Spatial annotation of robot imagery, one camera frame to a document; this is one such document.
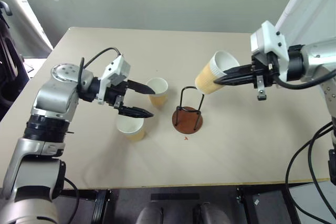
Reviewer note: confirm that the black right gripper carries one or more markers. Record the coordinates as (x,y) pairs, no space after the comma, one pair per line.
(263,73)

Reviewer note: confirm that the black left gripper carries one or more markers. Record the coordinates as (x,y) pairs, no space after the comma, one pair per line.
(113,94)

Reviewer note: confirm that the tan paper cup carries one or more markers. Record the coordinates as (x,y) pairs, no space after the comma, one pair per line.
(210,77)
(157,95)
(131,128)

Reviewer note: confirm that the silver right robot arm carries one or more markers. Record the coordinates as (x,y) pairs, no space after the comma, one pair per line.
(315,56)

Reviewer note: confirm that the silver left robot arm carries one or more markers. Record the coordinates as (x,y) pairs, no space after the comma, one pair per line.
(52,98)

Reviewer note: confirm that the white panel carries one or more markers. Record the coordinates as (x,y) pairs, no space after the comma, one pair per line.
(307,6)

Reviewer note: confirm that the black equipment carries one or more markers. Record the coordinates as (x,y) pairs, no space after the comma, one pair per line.
(10,58)

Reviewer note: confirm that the white curtain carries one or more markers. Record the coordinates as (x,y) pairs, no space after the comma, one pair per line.
(23,19)

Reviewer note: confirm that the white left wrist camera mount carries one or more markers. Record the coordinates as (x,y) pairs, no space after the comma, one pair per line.
(115,73)

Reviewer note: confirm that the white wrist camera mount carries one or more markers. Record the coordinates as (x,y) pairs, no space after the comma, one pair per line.
(115,73)
(267,40)

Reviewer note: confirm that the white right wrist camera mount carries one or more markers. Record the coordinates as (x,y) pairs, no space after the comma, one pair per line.
(267,40)

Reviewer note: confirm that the black table frame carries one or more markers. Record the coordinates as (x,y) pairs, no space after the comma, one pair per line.
(267,205)

